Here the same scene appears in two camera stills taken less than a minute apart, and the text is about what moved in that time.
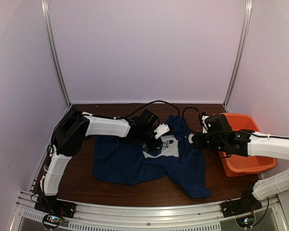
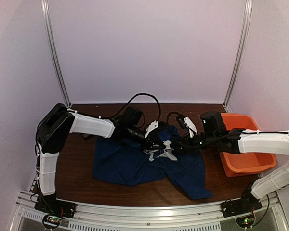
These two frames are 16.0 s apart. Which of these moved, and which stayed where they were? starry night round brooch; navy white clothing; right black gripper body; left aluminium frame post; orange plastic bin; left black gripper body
Moved: starry night round brooch; right black gripper body
Stayed: left aluminium frame post; left black gripper body; navy white clothing; orange plastic bin
